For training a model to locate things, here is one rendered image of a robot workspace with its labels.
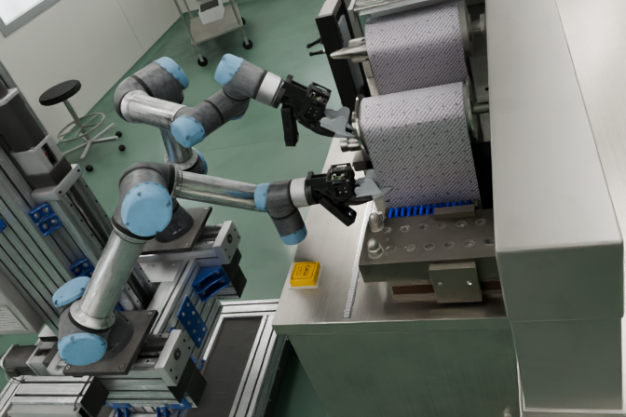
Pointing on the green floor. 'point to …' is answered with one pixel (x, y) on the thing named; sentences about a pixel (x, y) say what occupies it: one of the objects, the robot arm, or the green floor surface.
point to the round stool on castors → (77, 119)
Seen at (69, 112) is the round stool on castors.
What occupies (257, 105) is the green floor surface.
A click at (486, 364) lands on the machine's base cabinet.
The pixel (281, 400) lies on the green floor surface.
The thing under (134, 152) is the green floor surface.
